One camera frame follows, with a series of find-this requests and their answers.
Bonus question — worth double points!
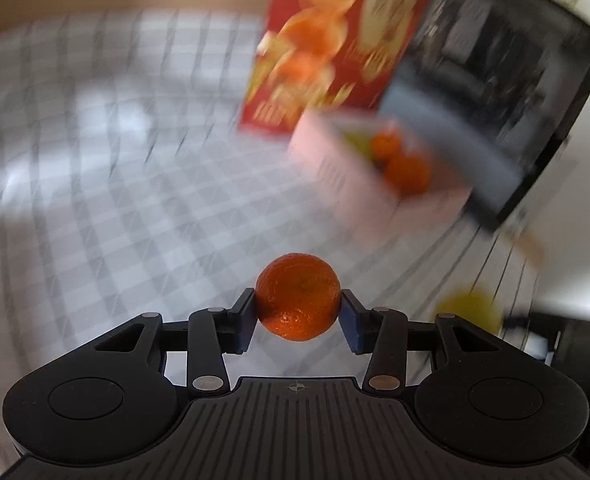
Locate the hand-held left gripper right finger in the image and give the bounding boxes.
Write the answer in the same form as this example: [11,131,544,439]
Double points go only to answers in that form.
[339,288,500,395]

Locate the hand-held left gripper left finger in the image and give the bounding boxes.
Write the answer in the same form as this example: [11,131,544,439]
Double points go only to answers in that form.
[95,287,256,395]

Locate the orange mandarin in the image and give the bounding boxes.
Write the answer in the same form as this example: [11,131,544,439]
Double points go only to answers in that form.
[255,254,340,342]
[370,132,404,164]

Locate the small yellow-green fruit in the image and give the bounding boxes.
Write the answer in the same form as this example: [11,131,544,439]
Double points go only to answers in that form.
[435,292,504,339]

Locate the pink cardboard box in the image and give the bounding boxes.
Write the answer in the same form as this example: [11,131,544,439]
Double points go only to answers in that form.
[289,110,476,252]

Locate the large orange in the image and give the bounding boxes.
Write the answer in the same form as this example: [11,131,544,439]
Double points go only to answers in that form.
[385,152,434,196]

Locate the large green pear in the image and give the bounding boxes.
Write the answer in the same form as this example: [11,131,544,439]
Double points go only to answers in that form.
[341,130,380,163]

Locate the white black-checked cloth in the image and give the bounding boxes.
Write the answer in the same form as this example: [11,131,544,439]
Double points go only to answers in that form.
[0,7,543,466]

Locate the red printed food bag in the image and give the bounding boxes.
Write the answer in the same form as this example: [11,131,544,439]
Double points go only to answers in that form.
[237,0,438,137]

